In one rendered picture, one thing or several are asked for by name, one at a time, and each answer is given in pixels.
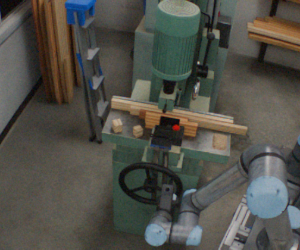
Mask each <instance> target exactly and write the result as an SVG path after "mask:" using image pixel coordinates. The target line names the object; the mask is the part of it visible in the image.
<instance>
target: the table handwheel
mask: <svg viewBox="0 0 300 250"><path fill-rule="evenodd" d="M139 169H145V171H146V176H147V178H146V179H145V181H144V184H143V186H139V187H137V188H134V189H129V188H128V187H127V186H126V184H125V176H126V175H127V174H128V173H129V172H131V171H133V170H139ZM153 170H155V171H159V172H161V173H163V174H165V175H167V176H168V177H169V178H171V179H172V180H173V182H175V184H176V192H175V193H174V194H175V195H176V196H177V197H178V198H179V197H180V196H181V194H182V191H183V183H182V181H181V180H180V178H179V176H178V175H176V174H175V173H174V172H172V171H171V170H169V169H168V168H166V167H163V166H161V165H158V164H153V163H148V162H140V163H135V164H131V165H129V166H127V167H125V168H123V169H122V170H121V172H120V174H119V176H118V184H119V185H120V187H121V189H122V190H123V192H124V193H125V194H126V195H127V196H129V197H130V198H132V199H134V200H135V201H138V202H141V203H143V204H148V205H156V203H155V201H156V199H148V198H144V197H142V196H139V195H137V194H135V193H134V192H136V191H139V190H143V189H144V190H145V191H146V192H149V193H152V192H155V191H156V190H159V191H162V188H161V187H159V186H157V183H158V182H157V181H156V176H157V175H156V174H155V173H153V172H152V171H153Z"/></svg>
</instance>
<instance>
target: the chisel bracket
mask: <svg viewBox="0 0 300 250"><path fill-rule="evenodd" d="M163 86H164V85H163V84H162V88H161V93H160V97H159V103H158V109H161V110H163V109H164V105H165V104H167V107H166V110H167V111H173V109H174V107H175V104H174V103H175V101H176V95H177V88H178V82H177V83H176V87H175V90H174V93H173V94H172V95H167V94H165V93H164V92H163Z"/></svg>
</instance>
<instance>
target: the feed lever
mask: <svg viewBox="0 0 300 250"><path fill-rule="evenodd" d="M207 39H208V42H207V44H208V45H207V48H206V51H205V55H204V62H203V65H198V70H197V74H196V76H197V77H201V78H207V74H208V66H206V63H207V56H208V53H209V51H210V46H211V41H212V40H214V39H215V34H214V33H212V32H209V33H207Z"/></svg>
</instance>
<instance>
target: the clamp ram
mask: <svg viewBox="0 0 300 250"><path fill-rule="evenodd" d="M179 124H180V119H177V118H173V117H166V116H163V115H161V117H160V126H166V127H173V126H174V125H178V126H179Z"/></svg>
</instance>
